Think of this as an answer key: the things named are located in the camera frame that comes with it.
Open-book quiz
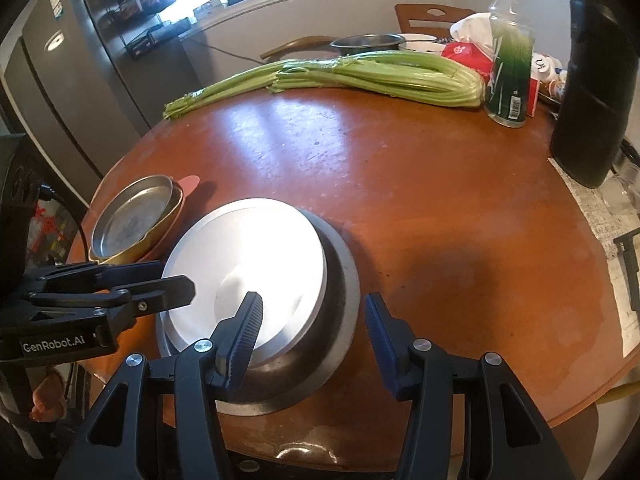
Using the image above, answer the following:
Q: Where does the person's hand under gripper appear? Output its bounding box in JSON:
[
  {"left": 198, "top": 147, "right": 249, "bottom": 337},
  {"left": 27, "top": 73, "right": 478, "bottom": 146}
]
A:
[{"left": 29, "top": 370, "right": 66, "bottom": 422}]

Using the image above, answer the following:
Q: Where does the black thermos flask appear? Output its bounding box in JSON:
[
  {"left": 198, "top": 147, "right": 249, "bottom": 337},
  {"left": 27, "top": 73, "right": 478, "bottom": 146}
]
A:
[{"left": 550, "top": 0, "right": 639, "bottom": 188}]

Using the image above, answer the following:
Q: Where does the pink silicone bowl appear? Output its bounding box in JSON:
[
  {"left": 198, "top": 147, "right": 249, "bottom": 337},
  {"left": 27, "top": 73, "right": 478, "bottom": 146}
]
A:
[{"left": 88, "top": 176, "right": 200, "bottom": 264}]

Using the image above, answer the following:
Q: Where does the celery bunch far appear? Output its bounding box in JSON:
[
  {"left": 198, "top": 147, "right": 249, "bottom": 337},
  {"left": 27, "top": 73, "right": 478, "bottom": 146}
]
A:
[{"left": 163, "top": 60, "right": 291, "bottom": 120}]

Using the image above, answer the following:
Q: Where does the grey refrigerator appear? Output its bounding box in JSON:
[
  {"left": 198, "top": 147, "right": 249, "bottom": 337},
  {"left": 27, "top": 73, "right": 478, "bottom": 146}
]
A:
[{"left": 3, "top": 0, "right": 198, "bottom": 202}]

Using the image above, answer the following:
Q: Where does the clear green label bottle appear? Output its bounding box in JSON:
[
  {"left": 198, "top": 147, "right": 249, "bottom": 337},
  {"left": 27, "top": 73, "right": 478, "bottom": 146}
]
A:
[{"left": 485, "top": 0, "right": 534, "bottom": 128}]

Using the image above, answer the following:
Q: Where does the white red bowl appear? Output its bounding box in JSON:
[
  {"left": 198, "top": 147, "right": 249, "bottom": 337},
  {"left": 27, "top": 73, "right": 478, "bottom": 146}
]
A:
[{"left": 164, "top": 198, "right": 328, "bottom": 367}]

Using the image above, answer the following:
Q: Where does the steel pot in background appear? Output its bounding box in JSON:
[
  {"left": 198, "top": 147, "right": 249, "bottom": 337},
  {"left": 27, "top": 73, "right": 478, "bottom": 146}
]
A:
[{"left": 330, "top": 34, "right": 405, "bottom": 55}]

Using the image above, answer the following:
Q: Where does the red white plastic bag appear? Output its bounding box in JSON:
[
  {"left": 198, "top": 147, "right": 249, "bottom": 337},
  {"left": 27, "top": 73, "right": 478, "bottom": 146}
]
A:
[{"left": 440, "top": 12, "right": 492, "bottom": 84}]

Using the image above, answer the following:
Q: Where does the curved wooden chair back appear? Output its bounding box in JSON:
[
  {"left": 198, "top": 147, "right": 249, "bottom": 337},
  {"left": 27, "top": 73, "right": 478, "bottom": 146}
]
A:
[{"left": 260, "top": 36, "right": 338, "bottom": 63}]

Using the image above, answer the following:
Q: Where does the black box on sill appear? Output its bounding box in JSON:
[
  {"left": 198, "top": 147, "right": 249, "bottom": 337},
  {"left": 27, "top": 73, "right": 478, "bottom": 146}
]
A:
[{"left": 124, "top": 16, "right": 194, "bottom": 60}]

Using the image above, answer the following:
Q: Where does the celery bunch near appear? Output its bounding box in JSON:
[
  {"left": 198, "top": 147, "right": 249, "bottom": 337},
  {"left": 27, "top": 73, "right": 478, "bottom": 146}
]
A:
[{"left": 270, "top": 50, "right": 485, "bottom": 108}]

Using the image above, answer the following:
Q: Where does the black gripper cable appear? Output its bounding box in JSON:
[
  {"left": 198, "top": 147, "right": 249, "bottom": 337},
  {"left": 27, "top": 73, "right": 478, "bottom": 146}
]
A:
[{"left": 37, "top": 184, "right": 91, "bottom": 266}]

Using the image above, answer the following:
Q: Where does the wooden chair with slats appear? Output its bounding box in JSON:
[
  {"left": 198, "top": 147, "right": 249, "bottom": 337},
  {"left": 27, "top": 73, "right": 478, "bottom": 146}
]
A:
[{"left": 395, "top": 3, "right": 475, "bottom": 39}]

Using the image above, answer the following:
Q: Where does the large steel bowl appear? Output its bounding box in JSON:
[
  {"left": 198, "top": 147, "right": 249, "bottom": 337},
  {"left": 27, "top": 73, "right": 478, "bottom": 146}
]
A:
[{"left": 156, "top": 208, "right": 361, "bottom": 416}]

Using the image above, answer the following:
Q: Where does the celery bunch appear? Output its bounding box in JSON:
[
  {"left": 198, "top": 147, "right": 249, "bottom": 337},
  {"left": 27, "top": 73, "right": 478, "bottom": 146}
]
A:
[
  {"left": 163, "top": 60, "right": 291, "bottom": 120},
  {"left": 270, "top": 50, "right": 485, "bottom": 108}
]

